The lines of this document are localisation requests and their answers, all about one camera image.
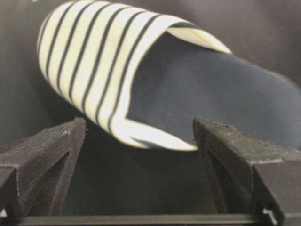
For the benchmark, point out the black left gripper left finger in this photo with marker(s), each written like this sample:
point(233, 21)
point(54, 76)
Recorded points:
point(35, 172)

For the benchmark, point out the striped white slipper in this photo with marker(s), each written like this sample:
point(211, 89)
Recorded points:
point(142, 77)

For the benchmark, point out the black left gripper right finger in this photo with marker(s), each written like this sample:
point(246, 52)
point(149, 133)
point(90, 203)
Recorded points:
point(249, 175)

